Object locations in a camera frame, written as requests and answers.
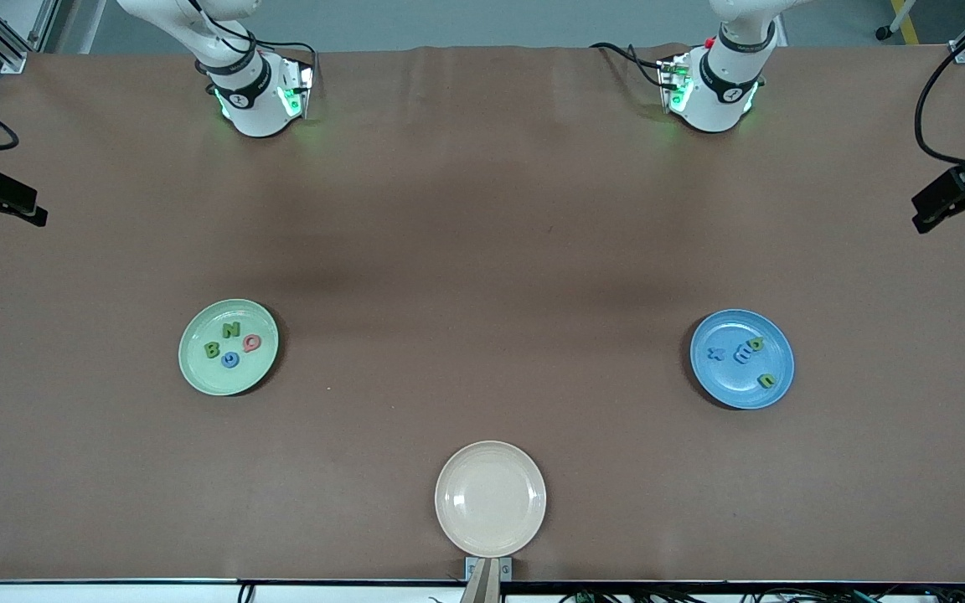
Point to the green letter B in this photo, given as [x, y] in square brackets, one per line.
[212, 349]
[755, 343]

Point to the green letter N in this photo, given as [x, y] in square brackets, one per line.
[231, 329]

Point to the blue letter G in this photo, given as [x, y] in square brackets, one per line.
[230, 359]

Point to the green letter u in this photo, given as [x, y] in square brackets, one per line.
[766, 380]

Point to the blue letter m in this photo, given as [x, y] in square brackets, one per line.
[744, 357]

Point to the red letter Q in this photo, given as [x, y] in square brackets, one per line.
[252, 342]

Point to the blue letter x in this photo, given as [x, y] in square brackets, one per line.
[715, 353]

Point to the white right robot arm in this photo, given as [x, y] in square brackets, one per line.
[256, 109]

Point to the brown table mat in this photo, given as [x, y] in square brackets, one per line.
[114, 461]

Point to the green plate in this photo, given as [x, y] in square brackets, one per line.
[227, 383]

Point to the blue plate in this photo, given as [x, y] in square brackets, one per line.
[725, 385]

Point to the beige plate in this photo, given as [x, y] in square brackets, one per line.
[491, 499]

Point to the grey mount bracket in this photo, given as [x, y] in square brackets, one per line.
[505, 569]

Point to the beige camera pole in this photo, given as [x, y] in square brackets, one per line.
[482, 586]

